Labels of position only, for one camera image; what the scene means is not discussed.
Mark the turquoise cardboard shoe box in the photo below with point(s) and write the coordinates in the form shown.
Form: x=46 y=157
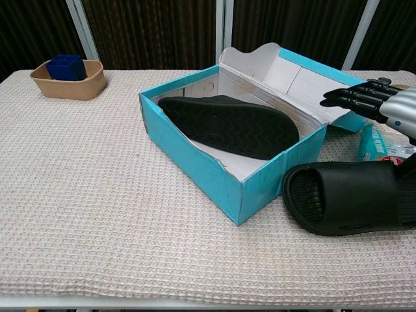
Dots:
x=201 y=175

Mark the black rubber slipper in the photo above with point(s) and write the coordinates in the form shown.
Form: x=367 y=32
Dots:
x=227 y=126
x=357 y=185

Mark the tan plastic tub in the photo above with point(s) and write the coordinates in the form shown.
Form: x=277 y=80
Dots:
x=71 y=89

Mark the dark blue plastic cup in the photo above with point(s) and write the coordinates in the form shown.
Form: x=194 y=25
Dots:
x=65 y=68

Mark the teal clear plastic bag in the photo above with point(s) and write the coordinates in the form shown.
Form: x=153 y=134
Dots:
x=373 y=146

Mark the right robot hand black silver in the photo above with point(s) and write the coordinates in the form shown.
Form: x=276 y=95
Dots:
x=396 y=107

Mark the white metal frame bar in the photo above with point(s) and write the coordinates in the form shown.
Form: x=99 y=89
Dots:
x=84 y=29
x=224 y=26
x=360 y=32

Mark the beige waffle weave tablecloth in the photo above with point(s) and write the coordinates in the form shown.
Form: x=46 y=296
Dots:
x=97 y=195

